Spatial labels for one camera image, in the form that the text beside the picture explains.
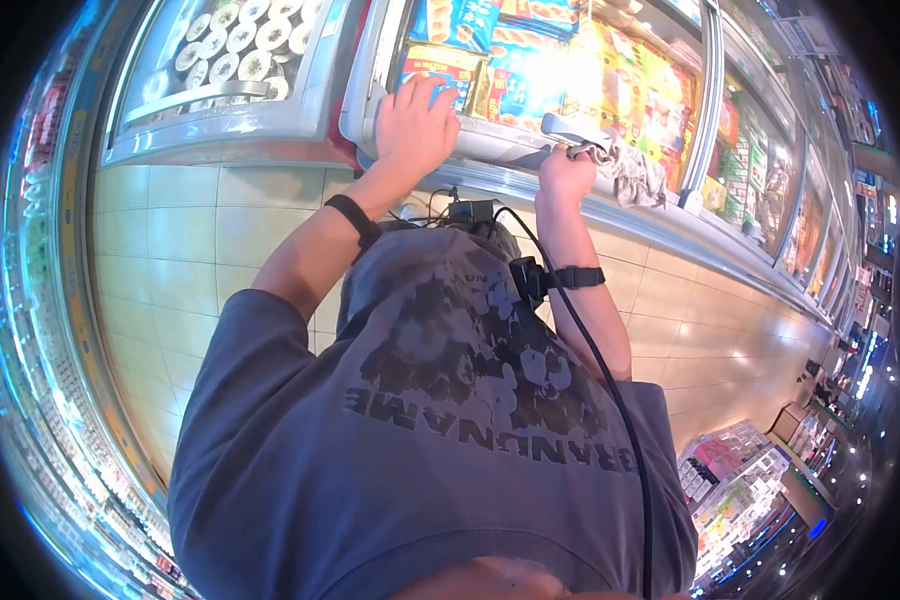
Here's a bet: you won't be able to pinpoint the person's right hand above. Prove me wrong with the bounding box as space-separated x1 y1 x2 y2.
533 142 599 208

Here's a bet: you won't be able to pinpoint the person's left hand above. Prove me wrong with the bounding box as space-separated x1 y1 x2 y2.
372 73 463 182

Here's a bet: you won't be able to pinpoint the person's right fingers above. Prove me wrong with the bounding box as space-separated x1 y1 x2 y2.
549 142 598 172

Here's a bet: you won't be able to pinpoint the person's left thumb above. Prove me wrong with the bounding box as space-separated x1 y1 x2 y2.
432 87 463 132

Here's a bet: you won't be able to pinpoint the person's left fingers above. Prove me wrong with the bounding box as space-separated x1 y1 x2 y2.
377 73 449 115

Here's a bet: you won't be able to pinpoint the grey cleaning cloth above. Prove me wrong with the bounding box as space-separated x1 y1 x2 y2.
566 138 669 210

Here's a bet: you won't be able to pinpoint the chest freezer with colourful packets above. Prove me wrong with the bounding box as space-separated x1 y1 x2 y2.
339 0 726 220

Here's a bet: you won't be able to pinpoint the black wrist band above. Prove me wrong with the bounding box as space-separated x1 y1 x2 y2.
323 193 384 255
507 255 608 311

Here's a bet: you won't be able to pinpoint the chest freezer with round tubs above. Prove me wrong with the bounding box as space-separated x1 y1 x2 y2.
100 0 370 171

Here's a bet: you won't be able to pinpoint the row of chest freezers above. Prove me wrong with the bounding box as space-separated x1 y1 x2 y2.
690 0 860 325

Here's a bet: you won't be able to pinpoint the person's body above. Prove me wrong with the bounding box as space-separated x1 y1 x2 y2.
166 199 699 600

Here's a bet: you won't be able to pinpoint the display stand with small goods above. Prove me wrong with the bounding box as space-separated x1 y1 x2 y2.
675 418 835 595

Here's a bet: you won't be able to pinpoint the full shop shelf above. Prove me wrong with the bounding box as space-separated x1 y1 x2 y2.
0 0 200 600

